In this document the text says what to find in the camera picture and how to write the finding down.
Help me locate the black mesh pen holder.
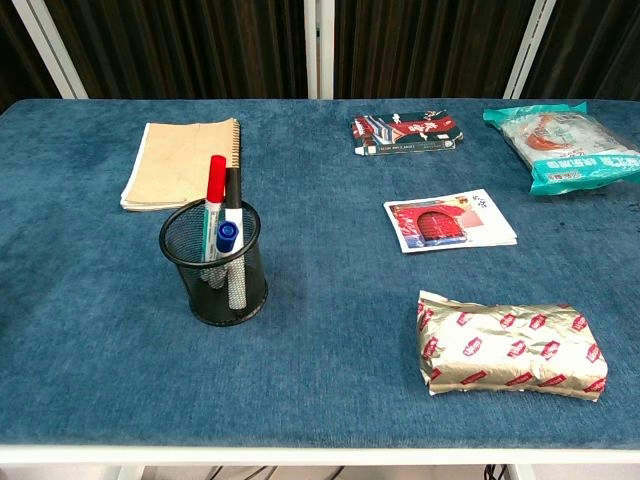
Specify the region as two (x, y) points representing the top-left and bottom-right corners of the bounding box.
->
(158, 200), (269, 328)

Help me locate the red cap marker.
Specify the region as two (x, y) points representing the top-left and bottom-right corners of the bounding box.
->
(201, 154), (228, 263)

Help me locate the blue velvet table cloth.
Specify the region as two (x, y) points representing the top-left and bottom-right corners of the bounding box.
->
(0, 97), (640, 448)

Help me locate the teal plastic food bag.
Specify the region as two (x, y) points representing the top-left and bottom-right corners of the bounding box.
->
(482, 101), (640, 196)

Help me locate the dark red printed card box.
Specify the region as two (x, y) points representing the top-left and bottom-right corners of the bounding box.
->
(350, 109), (465, 158)

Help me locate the brown spiral notebook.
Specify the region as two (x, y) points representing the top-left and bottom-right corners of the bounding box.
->
(119, 117), (243, 213)

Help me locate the white postcard stack red gate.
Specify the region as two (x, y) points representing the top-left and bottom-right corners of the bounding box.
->
(383, 188), (519, 255)

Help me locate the blue cap marker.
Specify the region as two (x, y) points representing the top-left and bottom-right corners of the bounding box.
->
(215, 221), (239, 257)

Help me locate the dark slatted curtain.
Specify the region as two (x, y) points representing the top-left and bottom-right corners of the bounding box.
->
(0, 0), (640, 114)

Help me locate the gold foil snack package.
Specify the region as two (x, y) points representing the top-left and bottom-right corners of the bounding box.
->
(416, 290), (609, 403)

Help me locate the black cap marker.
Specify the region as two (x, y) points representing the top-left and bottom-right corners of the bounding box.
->
(222, 167), (248, 310)

